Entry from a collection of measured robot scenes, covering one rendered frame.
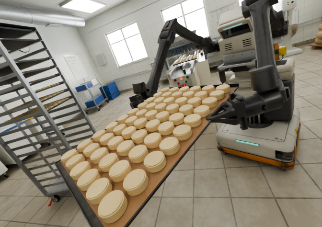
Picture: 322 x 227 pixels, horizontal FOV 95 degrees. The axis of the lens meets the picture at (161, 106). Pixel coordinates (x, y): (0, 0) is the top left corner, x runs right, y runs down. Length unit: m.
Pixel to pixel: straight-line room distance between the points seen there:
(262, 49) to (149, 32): 5.41
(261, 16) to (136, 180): 0.65
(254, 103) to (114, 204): 0.41
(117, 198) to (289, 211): 1.30
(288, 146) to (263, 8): 1.08
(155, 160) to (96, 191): 0.13
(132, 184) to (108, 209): 0.05
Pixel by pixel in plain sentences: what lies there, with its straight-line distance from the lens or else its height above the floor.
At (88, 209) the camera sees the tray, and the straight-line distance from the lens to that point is 0.39.
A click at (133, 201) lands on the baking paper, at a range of 0.33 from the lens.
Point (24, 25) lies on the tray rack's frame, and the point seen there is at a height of 1.80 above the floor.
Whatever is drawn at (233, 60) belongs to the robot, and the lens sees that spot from 1.28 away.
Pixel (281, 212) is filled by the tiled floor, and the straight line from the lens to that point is 1.48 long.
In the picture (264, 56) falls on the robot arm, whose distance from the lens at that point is 0.61.
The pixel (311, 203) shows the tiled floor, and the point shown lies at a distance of 1.56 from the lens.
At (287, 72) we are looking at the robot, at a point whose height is 0.76.
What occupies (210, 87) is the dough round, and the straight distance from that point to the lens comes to 0.64.
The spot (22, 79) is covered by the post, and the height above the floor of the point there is 1.35.
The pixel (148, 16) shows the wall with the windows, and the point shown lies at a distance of 5.93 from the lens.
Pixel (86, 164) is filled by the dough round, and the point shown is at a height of 1.02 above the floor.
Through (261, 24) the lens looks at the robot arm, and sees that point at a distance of 0.68.
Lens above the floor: 1.24
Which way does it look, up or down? 21 degrees down
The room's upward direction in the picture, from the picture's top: 19 degrees counter-clockwise
